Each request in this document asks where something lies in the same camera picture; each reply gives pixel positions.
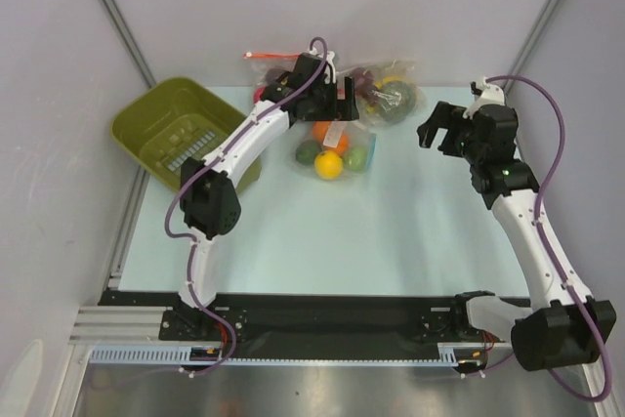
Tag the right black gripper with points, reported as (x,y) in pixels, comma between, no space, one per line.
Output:
(447,123)

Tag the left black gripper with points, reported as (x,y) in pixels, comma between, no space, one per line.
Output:
(339,109)

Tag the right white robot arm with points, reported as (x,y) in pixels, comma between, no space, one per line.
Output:
(564,325)

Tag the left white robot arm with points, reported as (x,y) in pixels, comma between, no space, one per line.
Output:
(206,207)

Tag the clear bag with melon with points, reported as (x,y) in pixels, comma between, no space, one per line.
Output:
(386,92)

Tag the red zip fruit bag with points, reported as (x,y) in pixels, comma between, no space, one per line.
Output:
(273,80)

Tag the olive green plastic basket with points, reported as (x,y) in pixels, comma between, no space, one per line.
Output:
(173,121)

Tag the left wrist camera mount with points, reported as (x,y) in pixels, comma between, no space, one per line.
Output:
(315,67)

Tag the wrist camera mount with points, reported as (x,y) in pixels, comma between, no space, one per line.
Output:
(315,67)
(484,94)

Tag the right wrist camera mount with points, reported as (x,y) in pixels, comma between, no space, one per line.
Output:
(484,94)

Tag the aluminium frame post right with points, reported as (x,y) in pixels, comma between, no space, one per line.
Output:
(534,36)

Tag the aluminium frame post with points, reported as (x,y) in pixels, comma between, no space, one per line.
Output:
(128,40)
(534,36)

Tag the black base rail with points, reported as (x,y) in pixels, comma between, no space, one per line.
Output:
(302,323)

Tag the aluminium frame post left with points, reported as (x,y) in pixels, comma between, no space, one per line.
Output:
(128,40)

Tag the white cable duct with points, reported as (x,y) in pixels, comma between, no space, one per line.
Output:
(446,355)

